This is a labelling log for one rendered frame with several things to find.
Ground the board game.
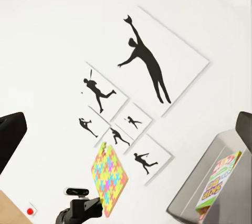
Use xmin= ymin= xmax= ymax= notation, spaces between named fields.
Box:
xmin=195 ymin=150 xmax=243 ymax=221

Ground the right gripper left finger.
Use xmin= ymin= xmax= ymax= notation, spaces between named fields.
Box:
xmin=0 ymin=111 xmax=27 ymax=174

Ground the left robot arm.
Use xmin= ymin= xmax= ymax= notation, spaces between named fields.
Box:
xmin=55 ymin=187 xmax=103 ymax=224

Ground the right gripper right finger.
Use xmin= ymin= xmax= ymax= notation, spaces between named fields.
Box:
xmin=235 ymin=111 xmax=252 ymax=154

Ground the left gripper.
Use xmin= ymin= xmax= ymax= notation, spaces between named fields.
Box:
xmin=69 ymin=197 xmax=103 ymax=224

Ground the jigsaw puzzle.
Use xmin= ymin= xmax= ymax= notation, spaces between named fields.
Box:
xmin=91 ymin=141 xmax=129 ymax=218

